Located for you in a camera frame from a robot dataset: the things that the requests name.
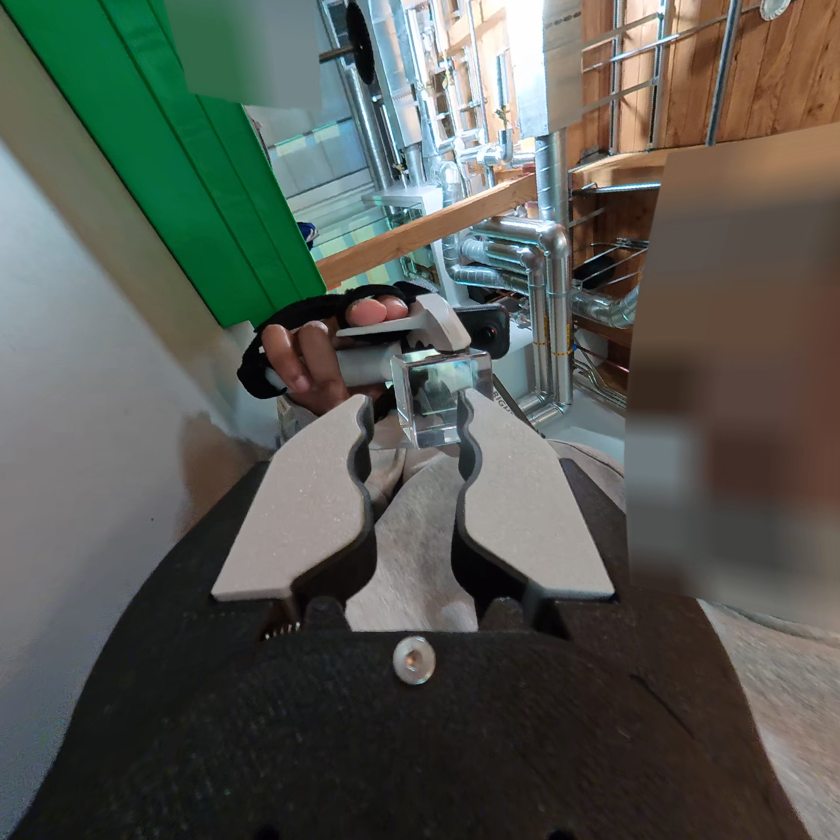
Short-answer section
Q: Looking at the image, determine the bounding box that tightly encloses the green plastic bin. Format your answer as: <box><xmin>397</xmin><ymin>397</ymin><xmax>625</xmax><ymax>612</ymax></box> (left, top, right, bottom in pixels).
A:
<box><xmin>10</xmin><ymin>0</ymin><xmax>327</xmax><ymax>327</ymax></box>

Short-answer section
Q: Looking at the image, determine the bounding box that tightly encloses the large black framed marker sign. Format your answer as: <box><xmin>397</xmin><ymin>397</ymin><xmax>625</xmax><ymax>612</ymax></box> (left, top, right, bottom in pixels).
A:
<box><xmin>492</xmin><ymin>375</ymin><xmax>529</xmax><ymax>424</ymax></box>

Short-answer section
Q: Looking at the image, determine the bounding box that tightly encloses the person's right forearm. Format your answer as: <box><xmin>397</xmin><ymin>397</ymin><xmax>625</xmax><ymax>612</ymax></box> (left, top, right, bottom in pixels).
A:
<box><xmin>276</xmin><ymin>390</ymin><xmax>483</xmax><ymax>632</ymax></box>

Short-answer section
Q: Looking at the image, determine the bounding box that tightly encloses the wooden support post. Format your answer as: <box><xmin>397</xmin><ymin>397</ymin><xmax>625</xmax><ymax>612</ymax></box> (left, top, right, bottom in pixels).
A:
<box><xmin>315</xmin><ymin>174</ymin><xmax>539</xmax><ymax>290</ymax></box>

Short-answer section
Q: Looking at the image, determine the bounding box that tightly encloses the person's right hand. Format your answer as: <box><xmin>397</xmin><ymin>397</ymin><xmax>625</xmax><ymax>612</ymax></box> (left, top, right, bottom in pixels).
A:
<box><xmin>261</xmin><ymin>295</ymin><xmax>409</xmax><ymax>417</ymax></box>

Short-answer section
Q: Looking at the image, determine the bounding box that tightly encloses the black floor lamp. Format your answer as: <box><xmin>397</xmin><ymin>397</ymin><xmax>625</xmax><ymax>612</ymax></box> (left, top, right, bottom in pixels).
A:
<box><xmin>319</xmin><ymin>0</ymin><xmax>376</xmax><ymax>84</ymax></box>

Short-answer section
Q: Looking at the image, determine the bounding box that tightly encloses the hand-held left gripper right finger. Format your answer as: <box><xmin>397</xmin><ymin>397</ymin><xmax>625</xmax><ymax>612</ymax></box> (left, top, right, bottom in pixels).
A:
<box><xmin>451</xmin><ymin>390</ymin><xmax>619</xmax><ymax>630</ymax></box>

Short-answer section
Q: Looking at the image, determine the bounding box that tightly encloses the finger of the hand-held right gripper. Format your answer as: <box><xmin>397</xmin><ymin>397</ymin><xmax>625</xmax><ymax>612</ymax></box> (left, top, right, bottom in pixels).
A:
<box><xmin>335</xmin><ymin>293</ymin><xmax>473</xmax><ymax>353</ymax></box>

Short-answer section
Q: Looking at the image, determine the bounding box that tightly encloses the metal air duct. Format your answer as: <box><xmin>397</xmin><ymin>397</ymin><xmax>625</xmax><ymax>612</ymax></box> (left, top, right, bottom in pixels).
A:
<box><xmin>446</xmin><ymin>131</ymin><xmax>641</xmax><ymax>427</ymax></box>

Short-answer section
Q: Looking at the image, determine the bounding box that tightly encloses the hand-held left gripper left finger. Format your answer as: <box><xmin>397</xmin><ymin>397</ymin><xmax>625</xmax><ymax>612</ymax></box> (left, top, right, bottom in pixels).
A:
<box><xmin>210</xmin><ymin>394</ymin><xmax>379</xmax><ymax>624</ymax></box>

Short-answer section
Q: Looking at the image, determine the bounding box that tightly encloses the clear acrylic cube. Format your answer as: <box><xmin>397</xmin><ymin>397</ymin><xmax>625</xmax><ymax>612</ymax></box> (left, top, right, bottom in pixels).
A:
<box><xmin>390</xmin><ymin>350</ymin><xmax>493</xmax><ymax>449</ymax></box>

